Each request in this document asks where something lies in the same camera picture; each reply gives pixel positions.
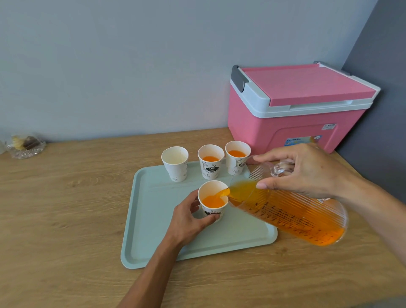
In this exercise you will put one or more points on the person's right hand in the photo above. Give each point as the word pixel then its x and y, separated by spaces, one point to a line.
pixel 320 174

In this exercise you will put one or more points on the person's left hand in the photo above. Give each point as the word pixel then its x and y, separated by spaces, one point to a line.
pixel 185 227

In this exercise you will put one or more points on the white paper cup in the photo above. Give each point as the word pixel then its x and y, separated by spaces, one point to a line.
pixel 203 168
pixel 205 188
pixel 174 171
pixel 232 166

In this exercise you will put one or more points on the clear pitcher of orange juice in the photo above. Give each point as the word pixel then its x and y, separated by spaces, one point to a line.
pixel 301 219

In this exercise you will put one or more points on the person's left forearm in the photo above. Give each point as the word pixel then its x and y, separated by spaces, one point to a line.
pixel 152 276

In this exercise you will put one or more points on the light green plastic tray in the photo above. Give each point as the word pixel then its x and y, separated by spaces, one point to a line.
pixel 152 228

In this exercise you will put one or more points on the pink cooler box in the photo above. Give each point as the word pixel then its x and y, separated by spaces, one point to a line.
pixel 250 127

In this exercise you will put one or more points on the brown wrapped sweet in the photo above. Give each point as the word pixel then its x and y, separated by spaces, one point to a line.
pixel 31 142

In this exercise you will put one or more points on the clear glass dish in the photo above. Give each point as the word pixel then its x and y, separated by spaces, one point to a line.
pixel 23 154

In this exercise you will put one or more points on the yellow wrapped sweet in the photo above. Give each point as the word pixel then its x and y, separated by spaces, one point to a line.
pixel 18 143

